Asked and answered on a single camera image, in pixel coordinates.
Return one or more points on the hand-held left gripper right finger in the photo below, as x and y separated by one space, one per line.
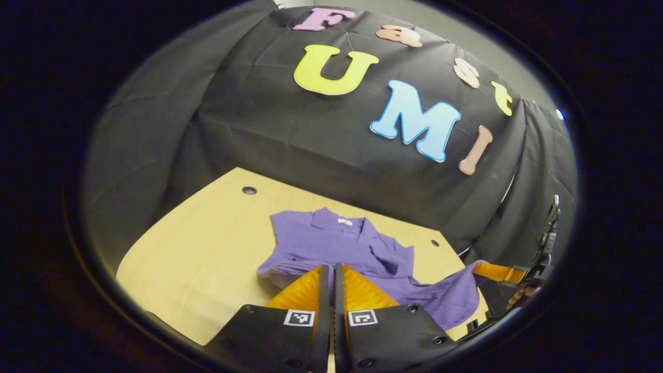
339 321

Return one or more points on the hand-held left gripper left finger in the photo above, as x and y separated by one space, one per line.
323 311

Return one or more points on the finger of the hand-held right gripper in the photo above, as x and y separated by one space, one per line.
520 274

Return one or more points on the purple collared shirt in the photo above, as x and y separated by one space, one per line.
336 243

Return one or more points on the black backdrop cloth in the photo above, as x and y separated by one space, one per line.
259 129

